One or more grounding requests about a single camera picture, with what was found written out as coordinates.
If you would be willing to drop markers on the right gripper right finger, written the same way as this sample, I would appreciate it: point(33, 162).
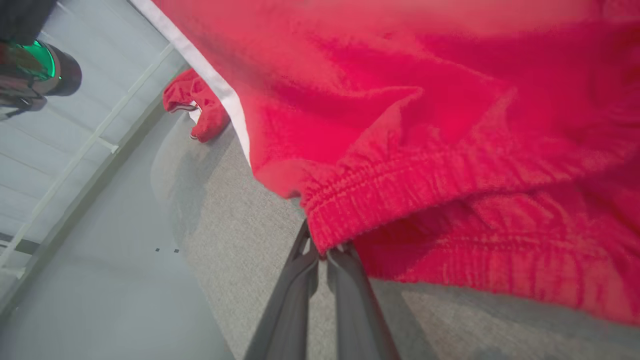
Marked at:
point(357, 320)

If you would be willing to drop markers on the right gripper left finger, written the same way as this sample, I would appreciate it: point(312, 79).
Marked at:
point(287, 310)

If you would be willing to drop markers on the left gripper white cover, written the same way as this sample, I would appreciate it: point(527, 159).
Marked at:
point(30, 75)

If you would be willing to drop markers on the red shorts with white stripes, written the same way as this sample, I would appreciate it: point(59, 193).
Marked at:
point(450, 125)

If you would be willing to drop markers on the grey fabric sofa cushion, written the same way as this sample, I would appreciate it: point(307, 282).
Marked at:
point(240, 225)

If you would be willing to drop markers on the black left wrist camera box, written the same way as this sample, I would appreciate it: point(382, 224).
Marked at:
point(22, 17)

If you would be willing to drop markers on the white desk frame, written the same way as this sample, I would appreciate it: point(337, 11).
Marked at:
point(100, 134)

